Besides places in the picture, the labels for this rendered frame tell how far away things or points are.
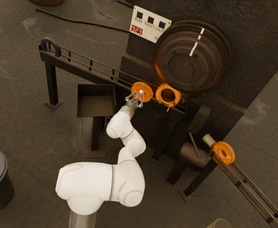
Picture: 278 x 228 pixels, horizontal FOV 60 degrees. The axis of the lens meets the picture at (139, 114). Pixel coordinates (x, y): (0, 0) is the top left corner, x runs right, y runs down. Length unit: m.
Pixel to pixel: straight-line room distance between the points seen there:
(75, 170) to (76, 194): 0.08
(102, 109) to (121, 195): 1.01
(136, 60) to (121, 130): 0.64
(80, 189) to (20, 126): 1.68
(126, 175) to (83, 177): 0.15
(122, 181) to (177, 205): 1.36
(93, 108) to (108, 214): 0.84
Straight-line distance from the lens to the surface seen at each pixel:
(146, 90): 1.60
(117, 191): 0.90
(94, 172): 0.89
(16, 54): 3.27
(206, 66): 1.42
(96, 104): 1.83
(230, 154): 1.66
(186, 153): 1.84
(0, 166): 1.81
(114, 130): 1.37
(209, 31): 1.42
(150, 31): 1.70
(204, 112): 1.74
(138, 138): 1.44
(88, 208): 0.95
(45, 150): 2.31
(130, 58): 1.84
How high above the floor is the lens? 1.96
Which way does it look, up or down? 49 degrees down
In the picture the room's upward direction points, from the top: 17 degrees clockwise
